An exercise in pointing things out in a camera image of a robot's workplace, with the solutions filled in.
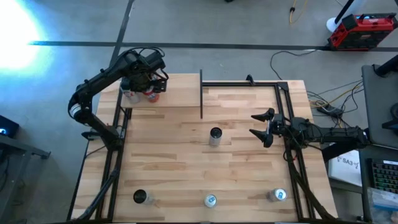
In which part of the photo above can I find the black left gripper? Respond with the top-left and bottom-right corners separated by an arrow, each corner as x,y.
119,63 -> 169,93

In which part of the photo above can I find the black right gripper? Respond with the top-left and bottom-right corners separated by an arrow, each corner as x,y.
248,108 -> 292,149

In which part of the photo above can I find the red Fanta can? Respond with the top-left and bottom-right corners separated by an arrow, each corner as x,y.
144,88 -> 162,104

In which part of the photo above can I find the silver Diet Coke can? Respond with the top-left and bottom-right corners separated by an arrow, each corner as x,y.
123,83 -> 141,105

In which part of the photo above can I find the tall white Celsius can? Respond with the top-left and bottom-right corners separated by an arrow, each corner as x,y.
208,126 -> 223,147
132,189 -> 155,205

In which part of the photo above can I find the blue silver Red Bull can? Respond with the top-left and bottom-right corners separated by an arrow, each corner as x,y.
266,187 -> 289,203
203,193 -> 218,208

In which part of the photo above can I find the black power strip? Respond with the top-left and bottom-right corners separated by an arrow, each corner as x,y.
320,104 -> 345,118

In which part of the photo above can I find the white printed box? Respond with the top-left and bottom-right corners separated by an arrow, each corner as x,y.
328,149 -> 363,187

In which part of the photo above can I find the grey chair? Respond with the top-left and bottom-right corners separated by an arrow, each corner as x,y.
361,54 -> 398,149

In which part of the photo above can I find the white stand with black pole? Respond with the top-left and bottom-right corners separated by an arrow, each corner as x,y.
325,0 -> 369,33

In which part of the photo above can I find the dark grey desk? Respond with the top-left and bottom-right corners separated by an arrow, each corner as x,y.
322,144 -> 398,224

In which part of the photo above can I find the backlit keyboard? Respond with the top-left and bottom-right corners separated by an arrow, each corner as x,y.
369,158 -> 398,195

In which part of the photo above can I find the red black tool box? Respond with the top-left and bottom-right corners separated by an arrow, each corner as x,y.
328,12 -> 398,52

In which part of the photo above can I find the clear plastic bag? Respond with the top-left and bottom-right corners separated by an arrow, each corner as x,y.
366,186 -> 398,224

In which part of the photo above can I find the grey bench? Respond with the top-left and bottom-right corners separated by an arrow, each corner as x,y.
0,133 -> 51,224

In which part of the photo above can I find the black device with blue light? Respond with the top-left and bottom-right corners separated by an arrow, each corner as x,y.
0,114 -> 20,139

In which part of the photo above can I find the wooden shelf black metal frame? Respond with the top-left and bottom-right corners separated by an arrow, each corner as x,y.
119,68 -> 205,120

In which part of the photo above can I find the black aluminium frame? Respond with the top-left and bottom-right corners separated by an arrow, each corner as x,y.
67,79 -> 338,223

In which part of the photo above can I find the black cable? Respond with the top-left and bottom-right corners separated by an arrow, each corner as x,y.
269,49 -> 318,81

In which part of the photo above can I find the yellow cable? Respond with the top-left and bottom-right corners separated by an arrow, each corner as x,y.
310,82 -> 364,108
289,0 -> 308,24

